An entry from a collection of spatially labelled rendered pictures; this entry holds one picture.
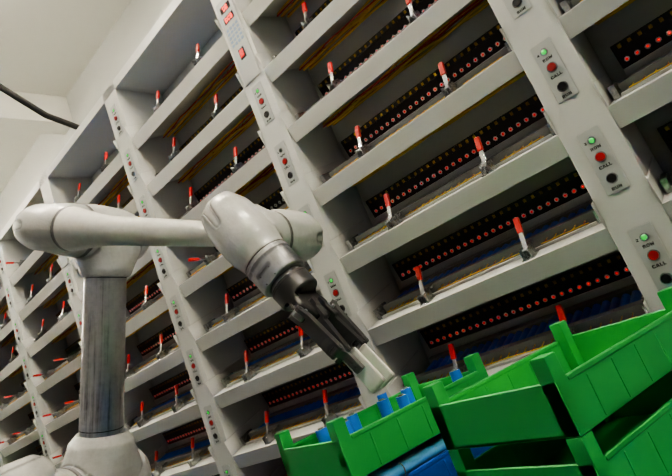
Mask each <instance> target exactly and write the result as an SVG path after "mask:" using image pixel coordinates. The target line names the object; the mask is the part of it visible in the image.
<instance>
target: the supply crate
mask: <svg viewBox="0 0 672 476"><path fill-rule="evenodd" d="M463 359H464V362H465V364H466V366H467V369H468V371H467V372H463V373H461V374H462V376H463V377H462V378H460V379H458V380H456V381H454V382H453V381H452V379H451V376H448V377H444V378H441V379H437V380H433V381H429V382H426V383H422V384H418V381H417V379H416V376H415V374H414V372H411V373H407V374H405V375H403V376H401V379H402V381H403V384H404V386H405V387H406V386H407V387H411V390H412V392H413V395H414V397H415V400H416V401H415V402H413V403H411V404H409V405H407V406H405V407H403V408H401V409H400V408H399V405H398V403H397V400H396V397H398V395H400V394H401V392H399V393H397V394H395V395H393V396H391V397H388V399H389V401H390V404H391V406H392V409H393V411H394V412H393V413H391V414H389V415H387V416H385V417H383V418H382V416H381V413H380V411H379V408H378V405H377V403H376V404H374V405H372V406H370V407H368V408H366V409H364V410H361V411H359V412H357V414H358V417H359V419H360V422H361V425H362V427H363V428H361V429H359V430H357V431H355V432H353V433H351V434H350V433H349V431H348V428H347V425H346V423H345V421H346V420H347V418H345V419H344V417H339V418H335V419H333V420H331V421H329V422H327V423H326V426H327V430H328V433H329V436H330V438H331V441H329V442H323V443H319V441H318V439H317V436H316V433H314V434H311V435H309V436H307V437H305V438H303V439H301V440H299V441H297V442H295V443H293V440H292V438H291V435H290V432H289V430H288V429H287V430H283V431H281V432H279V433H277V434H275V435H274V436H275V439H276V442H277V445H278V448H279V452H280V455H281V458H282V461H283V464H284V467H285V470H286V473H287V475H288V476H366V475H368V474H370V473H372V472H373V471H375V470H377V469H379V468H380V467H382V466H384V465H386V464H387V463H389V462H391V461H393V460H394V459H396V458H398V457H399V456H401V455H403V454H405V453H406V452H408V451H410V450H412V449H413V448H415V447H417V446H419V445H420V444H422V443H424V442H426V441H427V440H429V439H431V438H433V437H434V436H436V435H438V434H440V431H439V428H438V426H437V423H436V421H435V418H434V416H433V414H432V411H431V409H430V406H429V404H428V401H427V399H426V396H425V394H424V391H423V387H425V386H427V385H429V384H431V383H434V382H438V381H442V383H443V385H444V387H445V390H446V392H447V395H448V397H450V396H452V395H454V394H456V393H458V392H460V391H461V390H463V389H465V388H467V387H469V386H471V385H473V384H475V383H477V382H479V381H481V380H482V379H484V378H486V377H488V373H487V371H486V369H485V367H484V364H483V362H482V360H481V358H480V355H479V353H474V354H470V355H468V356H466V357H464V358H463Z"/></svg>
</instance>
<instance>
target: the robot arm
mask: <svg viewBox="0 0 672 476"><path fill-rule="evenodd" d="M13 232H14V236H15V238H16V239H17V240H18V241H19V242H20V243H21V244H22V245H24V246H26V247H27V248H29V249H32V250H37V251H44V252H47V253H51V254H55V255H60V256H65V257H71V258H74V260H75V263H76V265H77V268H78V272H79V274H80V275H81V277H84V281H83V313H82V344H81V376H80V408H79V433H77V434H76V435H75V436H74V438H73V439H72V440H71V441H70V443H69V444H68V446H67V451H66V453H65V456H64V459H63V461H62V464H61V466H60V469H55V466H54V463H53V462H52V461H51V460H49V459H48V458H46V457H44V456H38V455H35V454H32V455H29V456H26V457H23V458H21V459H18V460H16V461H13V462H11V463H8V464H6V465H3V466H1V467H0V476H152V474H151V466H150V463H149V460H148V458H147V457H146V455H145V454H144V453H143V452H142V451H141V450H140V449H139V448H137V445H136V442H135V437H134V436H133V435H132V433H131V432H130V431H129V430H128V429H127V428H125V427H124V381H125V335H126V288H127V277H130V276H131V274H132V272H133V270H134V267H135V264H136V262H137V260H138V259H140V258H141V257H142V256H143V255H144V254H145V252H146V251H147V250H148V247H149V246H195V247H216V248H217V250H218V251H219V252H220V253H221V254H222V255H223V256H224V258H225V259H226V260H227V261H228V262H229V263H231V264H232V265H233V266H234V267H235V268H237V269H238V270H240V271H242V272H243V273H245V274H246V275H247V276H248V278H249V279H250V280H251V281H252V282H253V283H254V284H255V285H256V286H257V287H258V288H259V289H260V291H261V292H262V293H263V294H264V295H265V296H266V297H273V299H274V300H275V301H276V302H277V303H278V304H279V305H280V306H281V307H282V309H283V310H285V311H292V310H293V312H292V313H291V314H290V316H289V319H290V320H291V321H293V322H294V323H295V324H297V325H298V326H299V327H300V328H301V329H302V330H303V331H304V332H305V333H306V334H307V335H308V336H309V337H310V338H311V339H312V340H313V341H314V342H315V343H316V344H317V345H318V346H319V347H320V348H321V349H322V350H323V351H324V352H325V353H326V354H327V355H328V356H329V357H330V358H331V359H332V360H335V358H337V359H336V361H335V363H337V364H340V363H341V362H342V361H343V362H344V363H345V364H346V365H347V366H348V367H349V369H350V370H351V371H352V372H353V373H354V374H355V375H356V376H357V377H358V378H359V379H360V380H361V382H362V383H363V384H364V385H365V386H366V387H367V388H368V389H369V390H370V391H371V392H372V393H373V394H374V393H375V392H376V391H377V390H378V389H379V388H380V387H382V388H384V387H385V386H386V385H387V384H388V383H389V381H390V380H391V379H392V378H393V377H394V376H395V373H394V372H393V371H392V370H391V369H390V368H389V367H388V366H387V365H386V364H385V363H384V362H383V361H382V360H381V359H380V358H379V357H378V356H377V355H376V354H375V353H374V352H373V351H372V350H371V349H370V347H369V346H368V345H367V343H368V342H369V339H368V338H367V337H366V335H365V334H364V333H363V332H362V331H361V330H360V329H359V328H358V327H357V326H356V324H355V323H354V322H353V321H352V320H351V319H350V318H349V317H348V316H347V315H346V314H345V312H344V311H343V310H342V309H341V308H340V306H339V305H338V303H337V302H336V301H335V300H333V299H332V300H331V302H330V303H329V302H327V300H326V299H325V298H324V297H322V296H320V295H319V294H318V293H316V287H317V280H316V279H315V278H314V277H313V276H312V275H311V273H310V272H309V271H308V270H307V269H306V268H304V262H306V261H308V260H310V259H311V258H313V257H314V256H316V255H317V253H318V252H319V251H320V249H321V248H322V242H323V229H322V227H321V225H320V224H319V222H318V221H317V220H316V219H315V218H313V217H312V216H310V215H309V214H307V213H304V212H299V211H292V210H285V209H273V210H268V209H266V208H264V207H262V206H260V205H258V204H253V203H252V202H251V201H250V200H248V199H247V198H245V197H243V196H241V195H238V194H236V193H233V192H230V191H224V192H221V193H219V194H218V195H216V196H215V197H213V198H212V199H211V200H210V201H209V202H208V203H207V204H206V206H205V208H204V210H203V212H202V215H201V221H196V220H179V219H162V218H145V217H137V216H135V215H134V214H132V213H130V212H127V211H125V210H122V209H118V208H113V207H108V206H103V205H96V204H79V203H57V204H36V205H32V206H30V207H28V208H25V209H24V210H22V211H21V212H20V213H19V214H17V216H16V218H15V220H14V222H13ZM328 317H329V318H328Z"/></svg>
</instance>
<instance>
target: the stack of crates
mask: <svg viewBox="0 0 672 476"><path fill-rule="evenodd" d="M657 295H658V297H659V298H660V300H661V302H662V304H663V306H664V308H665V309H662V310H659V311H655V312H652V313H648V314H645V315H641V316H637V317H634V318H630V319H627V320H623V321H620V322H616V323H613V324H609V325H606V326H602V327H598V328H595V329H591V330H588V331H584V332H581V333H577V334H574V335H572V333H571V331H570V329H569V327H568V325H567V323H566V321H565V320H562V321H559V322H556V323H554V324H552V325H550V326H549V328H550V330H551V332H552V334H553V336H554V338H555V342H553V343H551V344H549V345H547V346H545V347H543V348H542V349H540V350H538V351H536V352H534V353H532V354H530V355H528V356H526V357H524V358H523V359H521V360H519V361H517V362H515V363H513V364H511V365H509V366H507V367H505V368H503V369H502V370H500V371H498V372H496V373H494V374H492V375H490V376H488V377H486V378H484V379H482V380H481V381H479V382H477V383H475V384H473V385H471V386H469V387H467V388H465V389H463V390H461V391H460V392H458V393H456V394H454V395H452V396H450V397H448V395H447V392H446V390H445V387H444V385H443V383H442V381H438V382H434V383H431V384H429V385H427V386H425V387H423V391H424V394H425V396H426V399H427V401H428V404H429V406H430V409H431V411H432V414H433V416H434V418H435V421H436V423H437V426H438V428H439V431H440V433H441V436H442V438H443V440H444V443H445V445H446V448H447V450H449V451H448V452H449V455H450V457H451V460H452V462H453V465H454V467H455V470H456V472H457V475H458V476H672V371H671V370H672V286H671V287H668V288H665V289H662V290H660V291H659V292H657ZM487 446H493V447H492V448H490V449H489V450H487V451H486V452H484V453H483V454H481V455H479V456H478V457H476V458H475V459H474V457H473V454H472V452H471V450H470V448H478V447H487Z"/></svg>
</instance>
